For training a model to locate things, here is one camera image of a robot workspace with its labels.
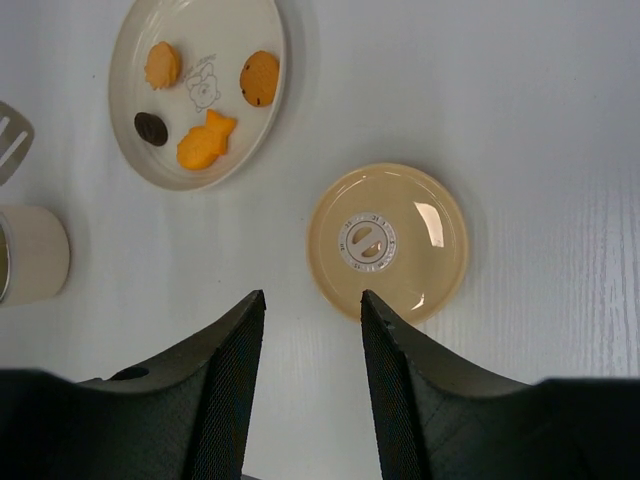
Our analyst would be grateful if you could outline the orange chocolate chip cookie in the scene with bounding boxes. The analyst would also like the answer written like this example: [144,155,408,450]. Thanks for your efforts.
[239,50,280,107]

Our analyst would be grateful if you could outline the cream steel lunch container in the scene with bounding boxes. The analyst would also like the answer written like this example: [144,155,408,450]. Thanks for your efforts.
[1,205,70,307]

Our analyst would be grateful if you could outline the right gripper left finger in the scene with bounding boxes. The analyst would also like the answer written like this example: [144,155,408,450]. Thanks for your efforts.
[1,290,266,479]

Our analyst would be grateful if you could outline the dark chocolate oval cookie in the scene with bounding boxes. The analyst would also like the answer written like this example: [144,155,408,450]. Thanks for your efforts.
[134,112,168,147]

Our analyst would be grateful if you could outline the beige round lid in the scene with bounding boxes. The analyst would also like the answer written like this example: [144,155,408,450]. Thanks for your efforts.
[306,163,470,324]

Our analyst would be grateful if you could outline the cream ceramic plate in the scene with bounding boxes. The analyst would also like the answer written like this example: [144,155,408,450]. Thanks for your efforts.
[109,0,286,191]

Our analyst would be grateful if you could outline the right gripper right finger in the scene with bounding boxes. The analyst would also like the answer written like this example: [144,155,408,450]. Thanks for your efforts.
[361,291,639,479]

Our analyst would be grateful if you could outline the steel serving tongs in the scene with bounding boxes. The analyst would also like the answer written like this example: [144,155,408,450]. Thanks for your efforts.
[0,101,35,185]

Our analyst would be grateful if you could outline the orange flower cookie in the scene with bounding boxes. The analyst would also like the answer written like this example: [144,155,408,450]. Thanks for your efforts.
[144,41,182,90]

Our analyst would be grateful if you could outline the orange fish cookie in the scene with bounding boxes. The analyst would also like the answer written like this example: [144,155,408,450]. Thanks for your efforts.
[176,109,237,171]

